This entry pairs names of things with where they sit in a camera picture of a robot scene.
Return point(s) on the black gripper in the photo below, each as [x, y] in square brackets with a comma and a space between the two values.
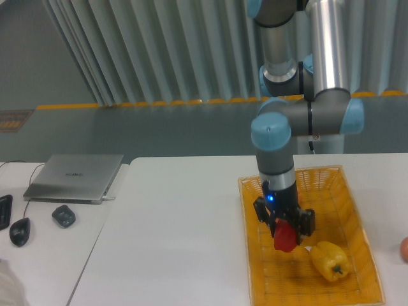
[283, 204]

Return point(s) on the red bell pepper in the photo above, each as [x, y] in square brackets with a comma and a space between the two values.
[284, 236]

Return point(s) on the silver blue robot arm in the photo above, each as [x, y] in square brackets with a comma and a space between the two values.
[307, 98]

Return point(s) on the yellow bell pepper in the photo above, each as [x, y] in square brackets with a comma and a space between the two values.
[330, 261]

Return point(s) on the yellow woven basket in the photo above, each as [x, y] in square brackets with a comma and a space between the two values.
[279, 278]

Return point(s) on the orange round fruit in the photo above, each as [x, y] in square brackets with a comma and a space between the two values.
[404, 249]

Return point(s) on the silver closed laptop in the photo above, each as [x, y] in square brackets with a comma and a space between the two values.
[75, 178]

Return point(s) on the black power adapter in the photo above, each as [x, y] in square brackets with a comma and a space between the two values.
[64, 216]

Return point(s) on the black computer mouse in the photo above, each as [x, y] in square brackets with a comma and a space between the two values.
[20, 231]

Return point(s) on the black keyboard edge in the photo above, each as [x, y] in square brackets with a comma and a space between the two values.
[5, 211]

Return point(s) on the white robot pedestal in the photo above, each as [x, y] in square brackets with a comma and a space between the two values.
[320, 144]

